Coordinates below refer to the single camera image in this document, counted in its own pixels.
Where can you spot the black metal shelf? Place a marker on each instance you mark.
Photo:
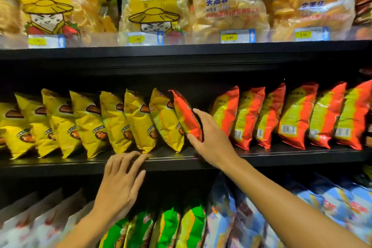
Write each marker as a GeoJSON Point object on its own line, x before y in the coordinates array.
{"type": "Point", "coordinates": [174, 53]}

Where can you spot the large clear chip bags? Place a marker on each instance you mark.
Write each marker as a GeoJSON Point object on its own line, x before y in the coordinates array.
{"type": "Point", "coordinates": [226, 1]}

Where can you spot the person's right forearm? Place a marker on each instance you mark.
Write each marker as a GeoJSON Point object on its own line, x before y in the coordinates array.
{"type": "Point", "coordinates": [290, 207]}

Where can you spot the person's right hand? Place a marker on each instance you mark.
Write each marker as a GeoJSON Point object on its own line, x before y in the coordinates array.
{"type": "Point", "coordinates": [215, 143]}

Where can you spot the row of yellow chip bags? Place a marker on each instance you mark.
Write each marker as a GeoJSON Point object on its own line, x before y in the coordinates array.
{"type": "Point", "coordinates": [87, 123]}

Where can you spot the green fries snack bag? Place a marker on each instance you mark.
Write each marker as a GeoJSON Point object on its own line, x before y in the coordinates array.
{"type": "Point", "coordinates": [116, 236]}
{"type": "Point", "coordinates": [167, 227]}
{"type": "Point", "coordinates": [192, 227]}
{"type": "Point", "coordinates": [139, 230]}

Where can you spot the person's left hand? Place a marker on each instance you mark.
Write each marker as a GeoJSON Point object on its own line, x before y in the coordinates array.
{"type": "Point", "coordinates": [122, 187]}

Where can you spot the row of plain white bags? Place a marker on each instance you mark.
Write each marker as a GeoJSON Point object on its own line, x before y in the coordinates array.
{"type": "Point", "coordinates": [35, 221]}

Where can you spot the blue puffed snack bag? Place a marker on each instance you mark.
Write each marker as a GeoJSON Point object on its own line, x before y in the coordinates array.
{"type": "Point", "coordinates": [311, 197]}
{"type": "Point", "coordinates": [247, 230]}
{"type": "Point", "coordinates": [219, 216]}
{"type": "Point", "coordinates": [270, 240]}
{"type": "Point", "coordinates": [351, 204]}

